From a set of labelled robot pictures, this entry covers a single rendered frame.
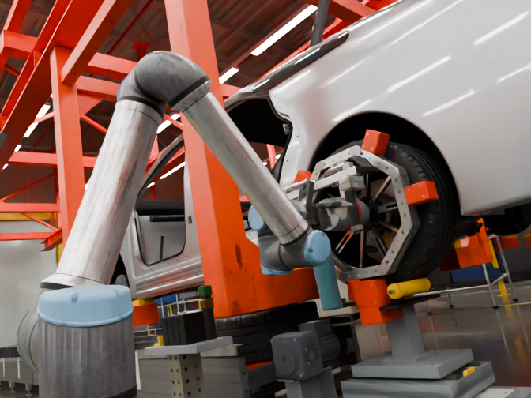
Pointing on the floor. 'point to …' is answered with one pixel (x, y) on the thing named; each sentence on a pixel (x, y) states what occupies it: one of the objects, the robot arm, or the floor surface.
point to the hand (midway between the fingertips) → (336, 208)
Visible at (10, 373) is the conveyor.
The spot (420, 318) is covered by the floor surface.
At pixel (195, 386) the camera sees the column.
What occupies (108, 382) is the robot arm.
